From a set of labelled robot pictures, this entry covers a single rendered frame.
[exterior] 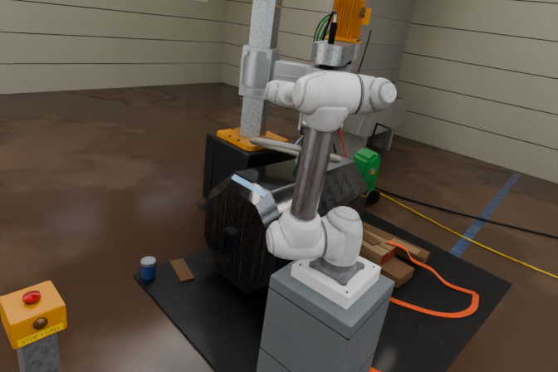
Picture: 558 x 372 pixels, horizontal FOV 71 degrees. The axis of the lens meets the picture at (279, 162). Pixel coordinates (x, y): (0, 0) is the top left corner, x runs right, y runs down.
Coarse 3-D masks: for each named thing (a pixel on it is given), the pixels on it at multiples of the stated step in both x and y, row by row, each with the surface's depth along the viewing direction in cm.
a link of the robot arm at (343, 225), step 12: (324, 216) 159; (336, 216) 152; (348, 216) 152; (336, 228) 151; (348, 228) 150; (360, 228) 154; (336, 240) 151; (348, 240) 152; (360, 240) 155; (336, 252) 153; (348, 252) 154; (336, 264) 157; (348, 264) 157
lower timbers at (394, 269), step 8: (368, 224) 369; (376, 232) 356; (384, 232) 358; (400, 240) 349; (400, 248) 337; (360, 256) 314; (400, 256) 338; (408, 256) 334; (416, 256) 329; (424, 256) 329; (384, 264) 307; (392, 264) 309; (400, 264) 310; (384, 272) 300; (392, 272) 298; (400, 272) 300; (408, 272) 301; (400, 280) 294
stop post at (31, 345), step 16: (32, 288) 101; (48, 288) 102; (0, 304) 96; (16, 304) 96; (32, 304) 96; (48, 304) 97; (64, 304) 98; (16, 320) 91; (32, 320) 93; (48, 320) 96; (64, 320) 99; (16, 336) 92; (32, 336) 94; (48, 336) 100; (32, 352) 98; (48, 352) 101; (32, 368) 100; (48, 368) 103
